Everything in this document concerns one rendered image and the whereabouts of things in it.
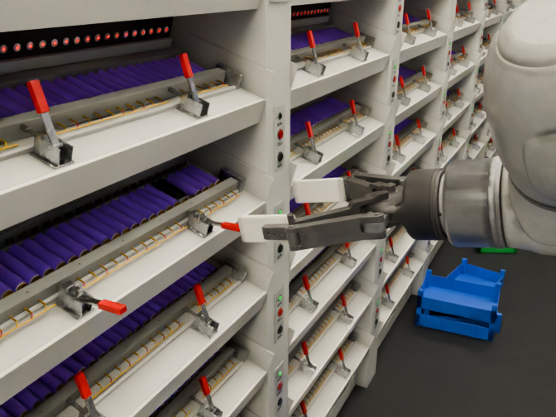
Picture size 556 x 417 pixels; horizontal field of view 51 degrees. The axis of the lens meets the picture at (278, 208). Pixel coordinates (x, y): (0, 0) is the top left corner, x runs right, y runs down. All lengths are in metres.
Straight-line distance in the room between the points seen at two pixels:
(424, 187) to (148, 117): 0.41
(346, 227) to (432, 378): 1.65
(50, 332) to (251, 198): 0.48
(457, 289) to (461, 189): 2.02
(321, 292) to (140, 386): 0.71
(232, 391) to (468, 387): 1.17
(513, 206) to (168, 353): 0.62
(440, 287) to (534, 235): 2.04
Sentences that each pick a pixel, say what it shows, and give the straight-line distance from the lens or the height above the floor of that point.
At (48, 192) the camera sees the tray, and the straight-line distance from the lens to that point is 0.67.
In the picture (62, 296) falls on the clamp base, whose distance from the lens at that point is 0.76.
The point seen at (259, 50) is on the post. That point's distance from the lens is 1.01.
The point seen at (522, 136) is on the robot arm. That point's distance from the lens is 0.42.
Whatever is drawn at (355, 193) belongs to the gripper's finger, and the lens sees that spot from 0.71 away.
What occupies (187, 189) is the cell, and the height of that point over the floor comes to 0.98.
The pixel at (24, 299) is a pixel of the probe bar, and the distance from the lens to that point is 0.74.
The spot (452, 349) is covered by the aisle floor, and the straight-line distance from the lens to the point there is 2.36.
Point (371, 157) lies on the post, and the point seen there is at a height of 0.82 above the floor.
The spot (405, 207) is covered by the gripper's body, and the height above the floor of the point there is 1.10.
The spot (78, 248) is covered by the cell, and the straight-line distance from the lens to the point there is 0.83.
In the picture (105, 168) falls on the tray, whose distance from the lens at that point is 0.72.
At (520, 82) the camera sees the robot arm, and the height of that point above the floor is 1.26.
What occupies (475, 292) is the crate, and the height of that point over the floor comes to 0.09.
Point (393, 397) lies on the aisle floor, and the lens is 2.09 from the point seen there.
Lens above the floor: 1.32
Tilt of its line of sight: 22 degrees down
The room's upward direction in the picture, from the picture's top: straight up
